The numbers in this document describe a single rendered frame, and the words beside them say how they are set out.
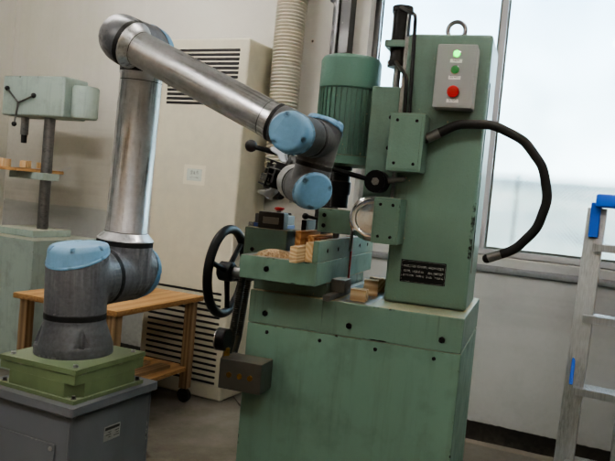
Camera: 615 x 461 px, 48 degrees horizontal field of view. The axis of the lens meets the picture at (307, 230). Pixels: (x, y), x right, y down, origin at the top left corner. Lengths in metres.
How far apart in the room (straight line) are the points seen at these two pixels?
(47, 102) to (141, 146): 2.20
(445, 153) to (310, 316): 0.56
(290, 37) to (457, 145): 1.81
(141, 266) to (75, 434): 0.46
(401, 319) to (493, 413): 1.65
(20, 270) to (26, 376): 2.17
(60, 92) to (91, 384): 2.48
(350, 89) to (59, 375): 1.05
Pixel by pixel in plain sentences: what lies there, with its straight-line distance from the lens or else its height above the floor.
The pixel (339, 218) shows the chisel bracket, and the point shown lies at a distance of 1.99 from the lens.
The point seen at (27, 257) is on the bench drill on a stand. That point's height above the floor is 0.61.
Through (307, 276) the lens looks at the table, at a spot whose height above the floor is 0.86.
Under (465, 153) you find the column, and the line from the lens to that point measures 1.86.
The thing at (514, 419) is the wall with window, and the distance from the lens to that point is 3.36.
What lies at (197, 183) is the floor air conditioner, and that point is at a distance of 3.54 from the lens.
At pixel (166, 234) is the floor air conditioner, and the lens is 3.65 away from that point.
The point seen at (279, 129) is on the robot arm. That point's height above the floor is 1.20.
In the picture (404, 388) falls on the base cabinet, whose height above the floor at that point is 0.60.
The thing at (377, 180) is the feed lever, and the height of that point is 1.12.
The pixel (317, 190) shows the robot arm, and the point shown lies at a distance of 1.61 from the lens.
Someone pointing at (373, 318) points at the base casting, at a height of 0.77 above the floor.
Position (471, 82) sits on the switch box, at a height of 1.38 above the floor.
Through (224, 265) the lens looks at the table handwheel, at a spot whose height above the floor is 0.83.
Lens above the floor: 1.07
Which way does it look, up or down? 3 degrees down
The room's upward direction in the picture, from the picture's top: 5 degrees clockwise
